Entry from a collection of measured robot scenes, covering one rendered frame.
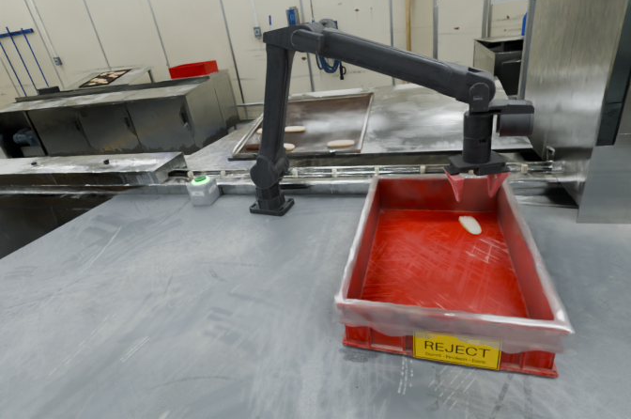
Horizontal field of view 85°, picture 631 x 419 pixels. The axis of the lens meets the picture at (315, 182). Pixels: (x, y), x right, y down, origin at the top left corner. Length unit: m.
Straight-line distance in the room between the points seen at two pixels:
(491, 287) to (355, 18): 4.27
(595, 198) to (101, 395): 1.04
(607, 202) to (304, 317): 0.71
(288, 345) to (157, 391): 0.22
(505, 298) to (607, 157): 0.38
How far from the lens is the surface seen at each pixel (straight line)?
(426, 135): 1.29
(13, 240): 2.21
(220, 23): 5.38
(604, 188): 0.98
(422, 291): 0.74
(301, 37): 0.80
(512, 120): 0.79
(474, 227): 0.91
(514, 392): 0.63
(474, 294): 0.74
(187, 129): 3.95
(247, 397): 0.64
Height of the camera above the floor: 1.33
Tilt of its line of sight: 25 degrees down
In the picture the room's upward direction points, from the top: 9 degrees counter-clockwise
